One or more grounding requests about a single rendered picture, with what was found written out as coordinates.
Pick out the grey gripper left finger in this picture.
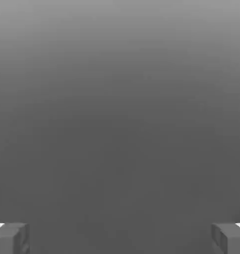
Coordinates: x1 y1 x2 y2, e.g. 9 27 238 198
0 222 31 254

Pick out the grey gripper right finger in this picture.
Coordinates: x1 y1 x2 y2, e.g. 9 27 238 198
210 222 240 254

